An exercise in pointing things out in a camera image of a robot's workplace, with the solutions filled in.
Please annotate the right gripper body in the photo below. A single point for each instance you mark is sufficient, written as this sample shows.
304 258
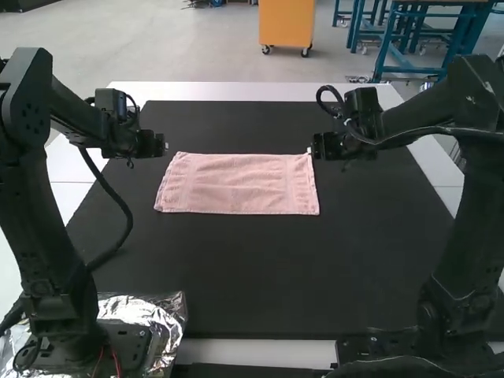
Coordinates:
326 146

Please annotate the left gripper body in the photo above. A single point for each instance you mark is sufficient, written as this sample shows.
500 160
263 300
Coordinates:
149 143

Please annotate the pale towel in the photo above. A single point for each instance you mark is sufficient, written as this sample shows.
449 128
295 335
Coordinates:
236 185

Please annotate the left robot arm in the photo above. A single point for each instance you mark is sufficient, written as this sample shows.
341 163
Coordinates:
31 197

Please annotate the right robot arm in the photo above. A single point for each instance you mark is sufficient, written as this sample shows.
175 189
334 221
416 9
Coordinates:
472 197

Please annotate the blue workbench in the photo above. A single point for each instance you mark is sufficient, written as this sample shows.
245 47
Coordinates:
356 23
433 67

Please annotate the yellow wheeled cart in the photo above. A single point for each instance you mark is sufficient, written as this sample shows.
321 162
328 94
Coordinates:
285 21

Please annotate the black mat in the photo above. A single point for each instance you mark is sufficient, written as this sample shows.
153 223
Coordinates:
256 275

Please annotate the silver foil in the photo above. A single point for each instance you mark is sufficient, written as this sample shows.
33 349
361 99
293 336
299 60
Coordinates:
161 315

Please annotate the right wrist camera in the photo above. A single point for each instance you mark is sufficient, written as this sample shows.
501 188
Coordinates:
364 112

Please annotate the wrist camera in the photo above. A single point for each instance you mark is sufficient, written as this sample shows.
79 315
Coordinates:
112 102
364 112

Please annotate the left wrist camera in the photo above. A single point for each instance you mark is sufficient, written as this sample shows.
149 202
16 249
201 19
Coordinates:
112 102

